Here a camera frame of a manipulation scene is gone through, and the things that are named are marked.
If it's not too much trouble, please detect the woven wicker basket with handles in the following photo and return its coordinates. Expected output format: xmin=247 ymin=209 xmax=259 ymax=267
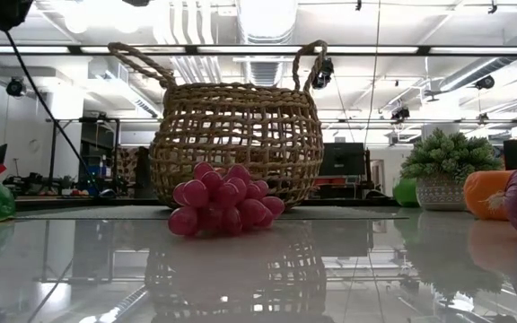
xmin=107 ymin=39 xmax=329 ymax=211

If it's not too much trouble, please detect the green apple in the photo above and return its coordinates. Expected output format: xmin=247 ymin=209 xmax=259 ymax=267
xmin=391 ymin=177 xmax=421 ymax=208

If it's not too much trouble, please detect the red grape bunch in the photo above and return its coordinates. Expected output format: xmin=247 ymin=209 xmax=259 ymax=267
xmin=167 ymin=161 xmax=286 ymax=238

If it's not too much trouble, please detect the white glossy table sheet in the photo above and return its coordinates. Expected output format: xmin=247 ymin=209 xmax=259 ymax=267
xmin=0 ymin=210 xmax=517 ymax=323

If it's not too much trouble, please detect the green grape bunch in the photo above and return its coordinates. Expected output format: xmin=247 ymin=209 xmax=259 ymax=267
xmin=399 ymin=127 xmax=504 ymax=212

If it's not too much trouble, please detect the orange fruit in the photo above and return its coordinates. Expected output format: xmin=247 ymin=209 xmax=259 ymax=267
xmin=462 ymin=169 xmax=517 ymax=222

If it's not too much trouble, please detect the black hanging camera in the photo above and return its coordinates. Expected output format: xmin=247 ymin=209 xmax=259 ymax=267
xmin=311 ymin=57 xmax=335 ymax=90

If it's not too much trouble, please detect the silver ventilation duct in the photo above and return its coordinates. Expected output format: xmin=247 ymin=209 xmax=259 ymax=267
xmin=235 ymin=0 xmax=300 ymax=87

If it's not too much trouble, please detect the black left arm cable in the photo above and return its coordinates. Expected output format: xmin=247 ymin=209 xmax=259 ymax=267
xmin=4 ymin=29 xmax=107 ymax=198

